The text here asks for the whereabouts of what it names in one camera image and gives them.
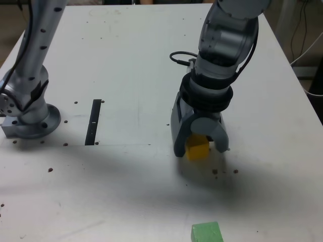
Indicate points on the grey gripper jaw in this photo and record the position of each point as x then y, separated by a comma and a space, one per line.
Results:
204, 126

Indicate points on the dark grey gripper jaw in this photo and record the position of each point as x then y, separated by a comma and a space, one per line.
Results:
179, 136

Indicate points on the green cube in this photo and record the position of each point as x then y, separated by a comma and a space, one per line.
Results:
207, 233

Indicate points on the yellow cube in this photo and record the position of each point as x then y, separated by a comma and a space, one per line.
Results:
198, 151

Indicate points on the black tape strip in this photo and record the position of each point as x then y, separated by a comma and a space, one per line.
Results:
94, 111

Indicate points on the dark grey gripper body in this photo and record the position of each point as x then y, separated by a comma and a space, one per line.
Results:
207, 115

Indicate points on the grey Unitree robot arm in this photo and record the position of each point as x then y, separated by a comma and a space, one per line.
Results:
227, 43

